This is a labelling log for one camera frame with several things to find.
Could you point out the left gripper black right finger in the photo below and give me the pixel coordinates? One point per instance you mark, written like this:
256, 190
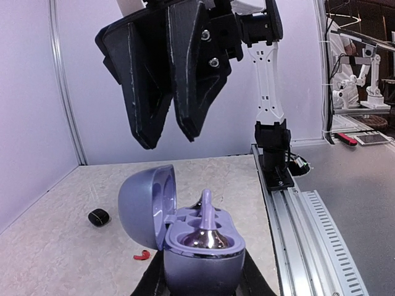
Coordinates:
252, 282

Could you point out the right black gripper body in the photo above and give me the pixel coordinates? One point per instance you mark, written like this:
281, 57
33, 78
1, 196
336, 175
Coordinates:
248, 22

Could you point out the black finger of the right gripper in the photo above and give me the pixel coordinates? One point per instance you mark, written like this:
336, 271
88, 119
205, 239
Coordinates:
198, 66
135, 53

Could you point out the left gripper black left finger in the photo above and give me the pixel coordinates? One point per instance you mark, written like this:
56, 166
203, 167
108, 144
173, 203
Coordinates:
153, 281

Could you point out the purple earbud charging case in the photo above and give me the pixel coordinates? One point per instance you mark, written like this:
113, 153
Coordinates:
203, 251

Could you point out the silver earbud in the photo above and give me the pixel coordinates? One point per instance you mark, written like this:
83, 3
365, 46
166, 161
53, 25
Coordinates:
207, 235
197, 206

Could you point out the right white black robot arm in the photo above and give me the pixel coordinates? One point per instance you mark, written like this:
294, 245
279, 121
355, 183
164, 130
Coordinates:
271, 133

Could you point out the black charging case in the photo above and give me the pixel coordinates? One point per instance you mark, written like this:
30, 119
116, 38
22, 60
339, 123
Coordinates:
98, 217

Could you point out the red earbud at centre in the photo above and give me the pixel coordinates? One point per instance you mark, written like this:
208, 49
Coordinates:
144, 255

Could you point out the background white robot arms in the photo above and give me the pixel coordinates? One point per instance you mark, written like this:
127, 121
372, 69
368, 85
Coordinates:
375, 99

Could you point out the red black tool on bench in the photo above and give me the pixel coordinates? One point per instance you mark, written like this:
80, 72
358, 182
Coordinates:
346, 139

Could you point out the front aluminium rail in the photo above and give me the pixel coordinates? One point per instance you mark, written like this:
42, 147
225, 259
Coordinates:
312, 257

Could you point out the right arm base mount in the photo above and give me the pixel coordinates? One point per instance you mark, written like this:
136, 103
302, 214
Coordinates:
282, 178

